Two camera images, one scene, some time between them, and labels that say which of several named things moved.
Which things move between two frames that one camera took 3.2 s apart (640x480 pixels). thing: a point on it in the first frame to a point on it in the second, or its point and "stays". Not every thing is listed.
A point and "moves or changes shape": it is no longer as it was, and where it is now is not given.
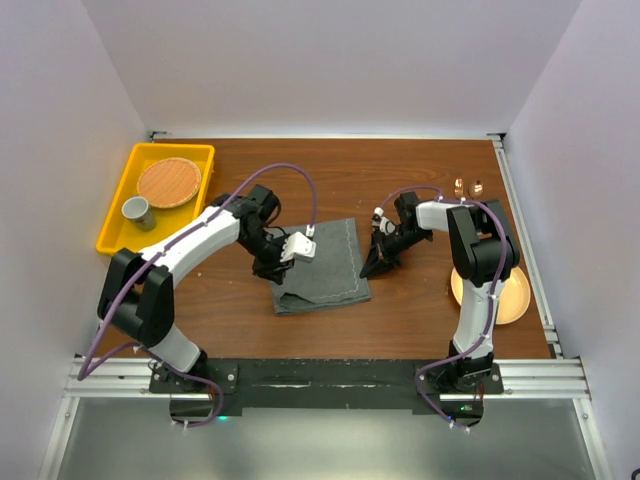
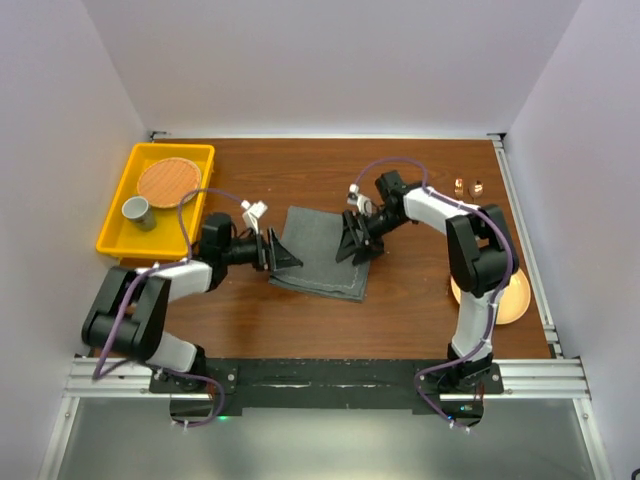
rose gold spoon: [476, 189] stays
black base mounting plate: [453, 390] stays
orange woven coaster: [169, 182] stays
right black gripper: [380, 259] to [350, 239]
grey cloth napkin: [332, 279] moves or changes shape
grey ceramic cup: [138, 209] stays
